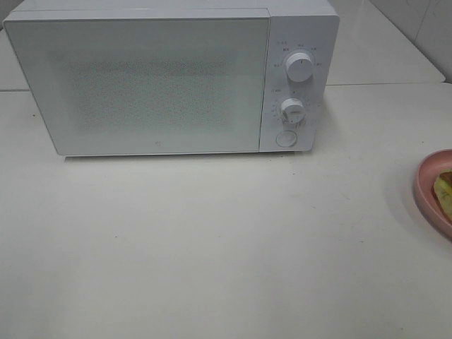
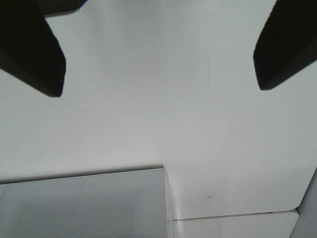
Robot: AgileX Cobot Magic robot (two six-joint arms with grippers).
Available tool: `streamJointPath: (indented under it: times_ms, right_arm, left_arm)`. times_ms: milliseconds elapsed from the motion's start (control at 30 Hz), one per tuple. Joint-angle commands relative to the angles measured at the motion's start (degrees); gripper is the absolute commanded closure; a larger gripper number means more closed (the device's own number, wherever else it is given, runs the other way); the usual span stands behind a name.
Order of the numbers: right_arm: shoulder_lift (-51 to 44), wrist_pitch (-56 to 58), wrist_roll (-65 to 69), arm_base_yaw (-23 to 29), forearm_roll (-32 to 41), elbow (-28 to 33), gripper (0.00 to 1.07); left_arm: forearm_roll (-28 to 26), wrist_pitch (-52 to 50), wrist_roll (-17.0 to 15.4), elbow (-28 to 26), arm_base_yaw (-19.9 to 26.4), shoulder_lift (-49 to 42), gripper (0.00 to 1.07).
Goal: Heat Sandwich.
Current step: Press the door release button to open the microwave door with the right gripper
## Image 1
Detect sandwich with lettuce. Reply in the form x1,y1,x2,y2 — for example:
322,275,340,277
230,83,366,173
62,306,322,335
434,169,452,218

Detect white microwave door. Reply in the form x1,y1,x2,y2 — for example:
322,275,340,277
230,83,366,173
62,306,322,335
6,18,268,156

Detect upper white power knob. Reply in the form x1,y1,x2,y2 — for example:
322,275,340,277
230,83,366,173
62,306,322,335
285,51,314,83

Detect white microwave oven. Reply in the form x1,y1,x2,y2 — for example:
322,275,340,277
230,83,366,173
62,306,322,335
3,1,340,155

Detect lower white timer knob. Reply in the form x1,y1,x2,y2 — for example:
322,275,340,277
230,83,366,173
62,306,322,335
280,98,306,124

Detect round door release button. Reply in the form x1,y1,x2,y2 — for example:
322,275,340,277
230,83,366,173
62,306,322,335
275,131,297,148

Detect pink round plate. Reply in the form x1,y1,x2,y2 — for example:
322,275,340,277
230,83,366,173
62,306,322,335
413,149,451,241

